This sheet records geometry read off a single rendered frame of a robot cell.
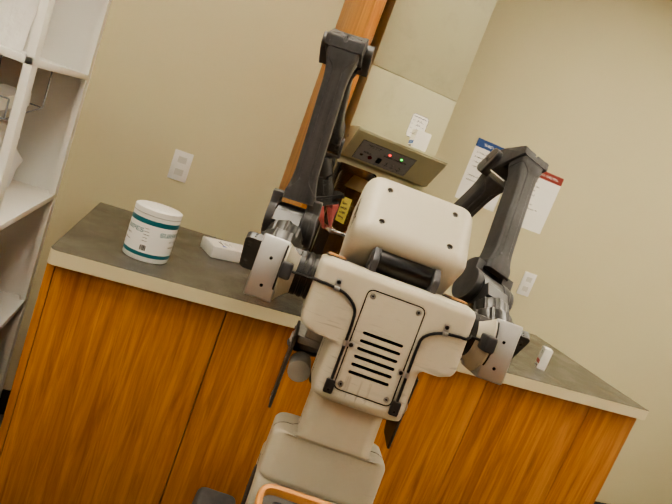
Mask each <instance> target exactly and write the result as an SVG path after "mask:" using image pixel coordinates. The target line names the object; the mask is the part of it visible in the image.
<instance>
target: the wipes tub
mask: <svg viewBox="0 0 672 504"><path fill-rule="evenodd" d="M182 217H183V214H182V213H181V212H179V211H178V210H176V209H174V208H171V207H169V206H166V205H163V204H160V203H157V202H153V201H148V200H137V201H136V205H135V208H134V211H133V214H132V217H131V221H130V224H129V227H128V231H127V234H126V237H125V241H124V244H123V248H122V251H123V252H124V253H125V254H126V255H127V256H129V257H131V258H133V259H136V260H139V261H142V262H146V263H151V264H165V263H167V262H168V259H169V256H170V253H171V250H172V247H173V244H174V241H175V238H176V235H177V232H178V229H179V226H180V223H181V220H182Z"/></svg>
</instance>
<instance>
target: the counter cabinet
mask: <svg viewBox="0 0 672 504"><path fill-rule="evenodd" d="M294 330H295V329H294V328H290V327H286V326H282V325H279V324H275V323H271V322H267V321H263V320H260V319H256V318H252V317H248V316H244V315H241V314H237V313H233V312H229V311H225V310H221V309H218V308H214V307H210V306H206V305H202V304H199V303H195V302H191V301H187V300H183V299H180V298H176V297H172V296H168V295H164V294H161V293H157V292H153V291H149V290H145V289H142V288H138V287H134V286H130V285H126V284H123V283H119V282H115V281H111V280H107V279H103V278H100V277H96V276H92V275H88V274H84V273H81V272H77V271H73V270H69V269H65V268H62V267H58V266H54V265H51V264H49V263H48V262H47V266H46V269H45V273H44V276H43V280H42V283H41V287H40V290H39V294H38V297H37V301H36V304H35V308H34V311H33V315H32V318H31V322H30V325H29V329H28V332H27V336H26V339H25V343H24V346H23V350H22V353H21V357H20V360H19V364H18V367H17V371H16V374H15V378H14V382H13V385H12V389H11V392H10V396H9V399H8V403H7V406H6V410H5V413H4V417H3V420H2V424H1V427H0V504H192V501H193V499H194V497H195V494H196V492H197V490H198V489H199V488H201V487H208V488H211V489H214V490H217V491H220V492H223V493H226V494H229V495H231V496H233V497H234V498H235V502H236V503H235V504H241V502H242V499H243V495H244V492H245V490H246V486H247V484H248V481H249V478H250V476H251V473H252V471H253V468H254V466H255V465H256V462H257V459H258V457H259V454H260V451H261V449H262V446H263V444H264V442H265V441H266V440H267V437H268V435H269V432H270V429H271V426H272V424H273V421H274V418H275V416H276V415H277V414H278V413H280V412H287V413H291V414H294V415H298V416H301V414H302V411H303V408H304V406H305V403H306V400H307V397H308V395H309V392H310V389H311V383H310V382H309V377H308V379H307V380H305V381H303V382H295V381H293V380H291V379H290V378H289V376H288V373H287V369H288V365H289V361H288V364H287V366H286V369H285V371H284V374H283V377H282V379H281V382H280V385H279V387H278V390H277V393H276V395H275V398H274V401H273V403H272V406H271V408H269V407H268V405H269V401H270V400H269V398H270V396H271V392H272V390H273V388H274V385H275V382H276V379H277V376H278V373H279V370H280V368H281V365H282V362H283V360H284V357H285V354H286V352H287V349H288V345H287V340H288V338H290V336H291V333H292V331H294ZM417 376H418V379H419V380H418V383H417V385H416V388H415V390H414V392H413V395H412V397H411V399H410V403H409V404H408V408H407V410H406V412H405V414H404V416H403V418H402V421H401V423H400V425H399V428H398V430H397V432H396V435H395V437H394V440H393V442H392V444H391V447H390V449H387V446H386V440H385V435H384V428H385V424H386V419H382V422H381V424H380V427H379V430H378V433H377V435H376V438H375V441H374V444H376V445H377V446H378V447H379V449H380V452H381V455H382V458H383V461H384V464H385V472H384V475H383V477H382V480H381V483H380V485H379V488H378V491H377V493H376V496H375V499H374V502H373V504H594V502H595V500H596V498H597V496H598V494H599V492H600V490H601V488H602V486H603V484H604V483H605V481H606V479H607V477H608V475H609V473H610V471H611V469H612V467H613V465H614V463H615V461H616V459H617V457H618V455H619V453H620V451H621V449H622V447H623V445H624V443H625V441H626V439H627V437H628V435H629V433H630V431H631V429H632V427H633V425H634V423H635V421H636V418H633V417H629V416H625V415H621V414H617V413H614V412H610V411H606V410H602V409H598V408H595V407H591V406H587V405H583V404H579V403H576V402H572V401H568V400H564V399H560V398H557V397H553V396H549V395H545V394H541V393H537V392H534V391H530V390H526V389H522V388H518V387H515V386H511V385H507V384H503V383H502V384H501V385H498V384H495V383H492V382H489V381H487V380H484V379H481V378H478V377H476V376H473V375H469V374H465V373H461V372H458V371H456V372H455V373H454V374H453V375H452V376H451V377H437V376H434V375H431V374H428V373H425V372H419V374H418V375H417Z"/></svg>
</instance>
